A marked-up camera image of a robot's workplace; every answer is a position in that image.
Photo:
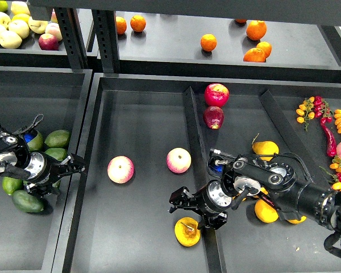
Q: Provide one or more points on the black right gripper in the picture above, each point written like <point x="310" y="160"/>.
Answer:
<point x="209" y="202"/>

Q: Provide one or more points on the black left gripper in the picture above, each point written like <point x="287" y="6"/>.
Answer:
<point x="45" y="171"/>

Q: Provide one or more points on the yellow pear with stem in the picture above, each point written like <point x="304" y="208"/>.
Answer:
<point x="187" y="232"/>

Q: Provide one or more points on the dark green avocado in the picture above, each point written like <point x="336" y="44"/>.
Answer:
<point x="26" y="202"/>

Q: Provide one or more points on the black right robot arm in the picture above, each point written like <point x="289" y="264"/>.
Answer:
<point x="276" y="184"/>

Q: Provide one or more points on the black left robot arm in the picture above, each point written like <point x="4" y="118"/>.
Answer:
<point x="14" y="152"/>

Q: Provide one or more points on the green avocado centre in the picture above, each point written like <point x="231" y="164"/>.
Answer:
<point x="58" y="153"/>

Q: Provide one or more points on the yellow pear middle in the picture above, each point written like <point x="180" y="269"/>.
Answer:
<point x="263" y="191"/>

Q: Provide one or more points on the yellow pear upper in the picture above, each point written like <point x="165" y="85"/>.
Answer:
<point x="266" y="150"/>

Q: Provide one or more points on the yellow pear lower right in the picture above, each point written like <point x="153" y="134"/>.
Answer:
<point x="297" y="221"/>

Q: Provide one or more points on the pink apple right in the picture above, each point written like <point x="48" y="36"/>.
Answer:
<point x="178" y="160"/>

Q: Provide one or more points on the pink apple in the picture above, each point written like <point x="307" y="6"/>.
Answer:
<point x="120" y="169"/>
<point x="178" y="160"/>

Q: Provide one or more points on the black centre divider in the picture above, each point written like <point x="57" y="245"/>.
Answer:
<point x="213" y="248"/>

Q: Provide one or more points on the pink apple left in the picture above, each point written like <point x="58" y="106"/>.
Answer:
<point x="120" y="169"/>

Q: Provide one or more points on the dark red apple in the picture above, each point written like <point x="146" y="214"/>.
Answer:
<point x="213" y="117"/>

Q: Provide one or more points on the bright red apple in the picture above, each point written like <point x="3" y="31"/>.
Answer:
<point x="216" y="95"/>

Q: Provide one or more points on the red apple on shelf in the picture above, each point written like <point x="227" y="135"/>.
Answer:
<point x="48" y="42"/>

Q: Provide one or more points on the orange cherry tomato bunch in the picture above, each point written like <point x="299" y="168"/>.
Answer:
<point x="305" y="112"/>

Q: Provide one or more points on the pale yellow apple front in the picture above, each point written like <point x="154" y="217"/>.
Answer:
<point x="10" y="40"/>

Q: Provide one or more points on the red chili pepper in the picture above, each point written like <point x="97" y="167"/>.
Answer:
<point x="331" y="143"/>

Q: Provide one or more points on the pale yellow apple middle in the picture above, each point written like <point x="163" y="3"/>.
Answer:
<point x="20" y="27"/>

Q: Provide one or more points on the red cherry tomato bunch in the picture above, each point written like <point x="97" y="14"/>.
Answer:
<point x="322" y="110"/>

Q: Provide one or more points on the orange front right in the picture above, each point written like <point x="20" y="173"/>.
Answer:
<point x="255" y="55"/>

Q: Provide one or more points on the orange far left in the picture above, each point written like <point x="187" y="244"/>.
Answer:
<point x="121" y="25"/>

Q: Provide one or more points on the orange centre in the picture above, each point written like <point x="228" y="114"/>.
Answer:
<point x="208" y="42"/>

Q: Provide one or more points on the orange small right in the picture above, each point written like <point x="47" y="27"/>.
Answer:
<point x="265" y="47"/>

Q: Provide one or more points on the large orange upper right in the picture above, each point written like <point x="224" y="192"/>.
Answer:
<point x="256" y="29"/>

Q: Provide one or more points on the black shelf post left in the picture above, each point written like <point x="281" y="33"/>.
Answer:
<point x="72" y="37"/>

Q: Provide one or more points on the black shelf post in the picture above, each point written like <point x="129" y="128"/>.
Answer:
<point x="107" y="38"/>
<point x="72" y="37"/>

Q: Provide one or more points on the black shelf post right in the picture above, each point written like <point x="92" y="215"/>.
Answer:
<point x="107" y="38"/>

